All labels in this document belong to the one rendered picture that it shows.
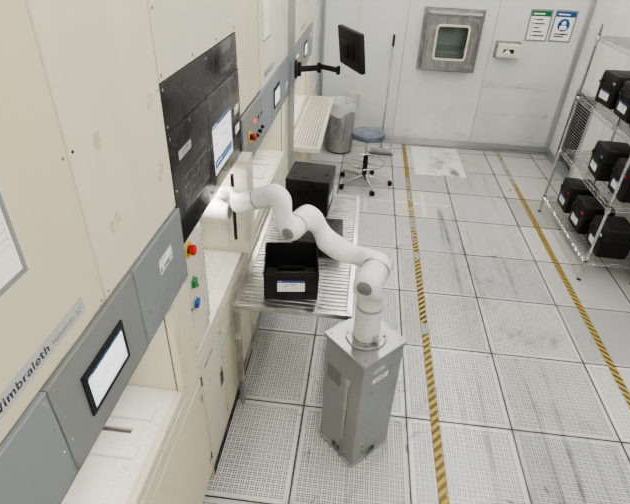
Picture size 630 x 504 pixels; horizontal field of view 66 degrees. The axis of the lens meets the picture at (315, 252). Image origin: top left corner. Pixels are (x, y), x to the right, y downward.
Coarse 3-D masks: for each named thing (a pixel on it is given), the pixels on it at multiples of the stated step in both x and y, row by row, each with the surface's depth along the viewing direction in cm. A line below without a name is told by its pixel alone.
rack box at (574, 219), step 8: (576, 200) 431; (584, 200) 423; (592, 200) 422; (600, 200) 423; (576, 208) 428; (584, 208) 415; (592, 208) 411; (600, 208) 411; (576, 216) 428; (584, 216) 414; (592, 216) 413; (576, 224) 427; (584, 224) 418; (584, 232) 423
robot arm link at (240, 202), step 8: (224, 192) 226; (232, 192) 219; (248, 192) 211; (232, 200) 216; (240, 200) 212; (248, 200) 210; (232, 208) 216; (240, 208) 214; (248, 208) 213; (256, 208) 212
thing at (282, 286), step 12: (276, 252) 261; (288, 252) 262; (300, 252) 262; (312, 252) 262; (264, 264) 241; (276, 264) 266; (288, 264) 266; (300, 264) 266; (312, 264) 267; (264, 276) 236; (276, 276) 236; (288, 276) 237; (300, 276) 237; (312, 276) 237; (264, 288) 241; (276, 288) 241; (288, 288) 241; (300, 288) 241; (312, 288) 242
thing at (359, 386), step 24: (336, 336) 224; (336, 360) 228; (360, 360) 212; (384, 360) 219; (336, 384) 235; (360, 384) 218; (384, 384) 231; (336, 408) 244; (360, 408) 227; (384, 408) 245; (336, 432) 253; (360, 432) 239; (384, 432) 259; (360, 456) 254
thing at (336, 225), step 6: (330, 222) 291; (336, 222) 292; (342, 222) 292; (336, 228) 286; (342, 228) 286; (306, 234) 279; (312, 234) 279; (342, 234) 281; (300, 240) 274; (306, 240) 274; (312, 240) 274; (318, 252) 276
